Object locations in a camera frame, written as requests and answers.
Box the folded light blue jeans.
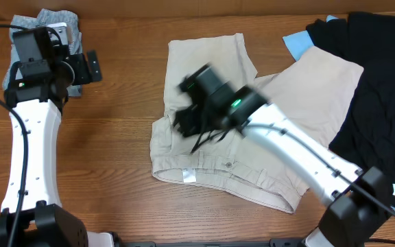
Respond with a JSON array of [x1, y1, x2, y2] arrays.
[[2, 9, 83, 97]]

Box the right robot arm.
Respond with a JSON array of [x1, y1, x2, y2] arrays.
[[173, 64, 395, 246]]

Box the beige cotton shorts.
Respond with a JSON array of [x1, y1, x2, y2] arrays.
[[150, 33, 363, 213]]

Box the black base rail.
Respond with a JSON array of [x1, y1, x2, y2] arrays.
[[119, 237, 304, 247]]

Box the black garment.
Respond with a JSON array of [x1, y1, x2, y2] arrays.
[[305, 11, 395, 211]]

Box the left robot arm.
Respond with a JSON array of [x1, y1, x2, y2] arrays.
[[0, 23, 121, 246]]

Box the light blue garment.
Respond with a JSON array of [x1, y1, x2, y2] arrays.
[[282, 14, 395, 222]]

